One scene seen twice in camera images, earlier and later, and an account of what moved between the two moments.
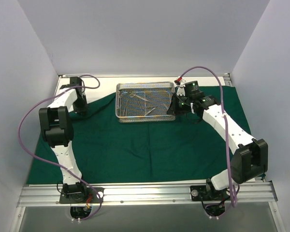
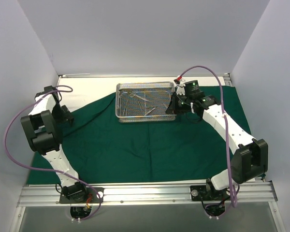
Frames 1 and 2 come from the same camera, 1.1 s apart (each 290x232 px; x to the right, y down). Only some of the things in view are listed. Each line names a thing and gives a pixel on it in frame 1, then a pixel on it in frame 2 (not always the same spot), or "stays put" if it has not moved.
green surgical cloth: x=109 y=151 stays put
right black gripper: x=176 y=106 stays put
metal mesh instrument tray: x=144 y=102 stays put
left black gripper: x=80 y=106 → x=66 y=115
